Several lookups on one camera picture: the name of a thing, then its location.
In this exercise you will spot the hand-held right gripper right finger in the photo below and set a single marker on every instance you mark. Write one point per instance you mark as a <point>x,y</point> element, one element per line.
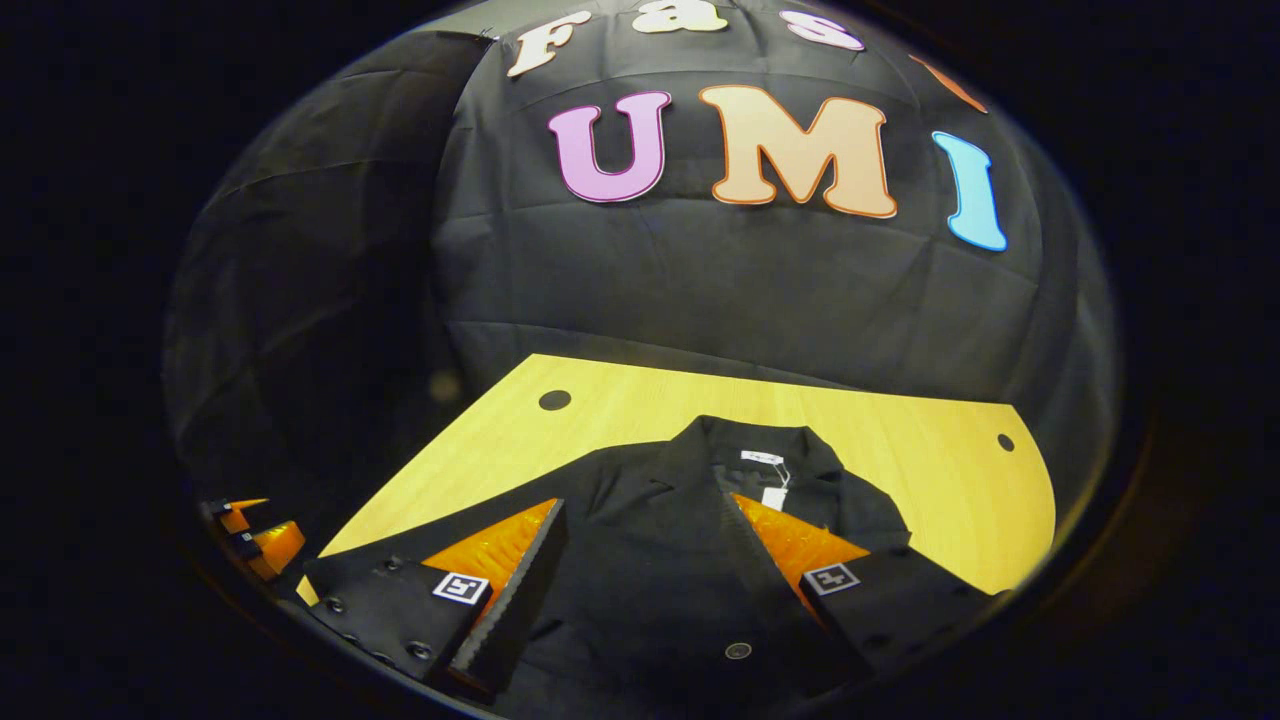
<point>765,575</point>

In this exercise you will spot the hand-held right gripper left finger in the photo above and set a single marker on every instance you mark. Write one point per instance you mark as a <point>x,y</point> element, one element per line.
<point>520,600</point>

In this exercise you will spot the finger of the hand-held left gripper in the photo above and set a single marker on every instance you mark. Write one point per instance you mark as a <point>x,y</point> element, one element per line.
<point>238,515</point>
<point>275,548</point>

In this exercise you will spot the black collared jacket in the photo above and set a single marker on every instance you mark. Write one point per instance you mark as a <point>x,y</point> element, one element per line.
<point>650,560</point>

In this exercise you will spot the black backdrop cloth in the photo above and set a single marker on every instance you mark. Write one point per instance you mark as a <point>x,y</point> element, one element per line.
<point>750,290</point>

